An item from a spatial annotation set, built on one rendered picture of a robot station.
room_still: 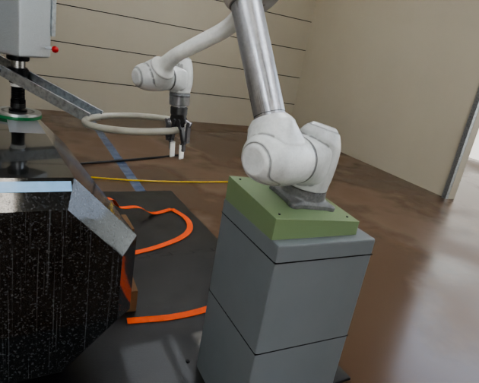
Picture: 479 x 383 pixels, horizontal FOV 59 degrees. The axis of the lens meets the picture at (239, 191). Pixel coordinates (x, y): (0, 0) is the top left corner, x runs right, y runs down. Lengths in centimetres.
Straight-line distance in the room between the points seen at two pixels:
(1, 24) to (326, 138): 156
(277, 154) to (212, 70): 636
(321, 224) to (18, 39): 158
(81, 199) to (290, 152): 73
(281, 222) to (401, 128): 521
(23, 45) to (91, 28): 472
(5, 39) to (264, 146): 145
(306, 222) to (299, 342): 45
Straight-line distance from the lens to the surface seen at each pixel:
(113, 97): 709
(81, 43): 694
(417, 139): 621
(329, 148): 139
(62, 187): 152
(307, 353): 163
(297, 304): 145
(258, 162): 120
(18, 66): 237
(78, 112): 215
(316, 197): 144
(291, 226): 132
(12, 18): 226
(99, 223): 157
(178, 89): 185
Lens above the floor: 133
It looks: 18 degrees down
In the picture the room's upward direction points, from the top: 10 degrees clockwise
